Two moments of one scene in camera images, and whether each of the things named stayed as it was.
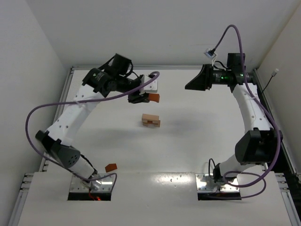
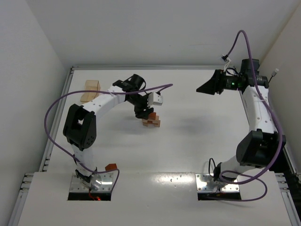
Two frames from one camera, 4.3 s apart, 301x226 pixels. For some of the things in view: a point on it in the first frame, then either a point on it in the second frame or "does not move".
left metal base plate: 102,182 does not move
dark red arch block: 154,97 to 152,115
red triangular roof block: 110,167 does not move
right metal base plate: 204,183 does not move
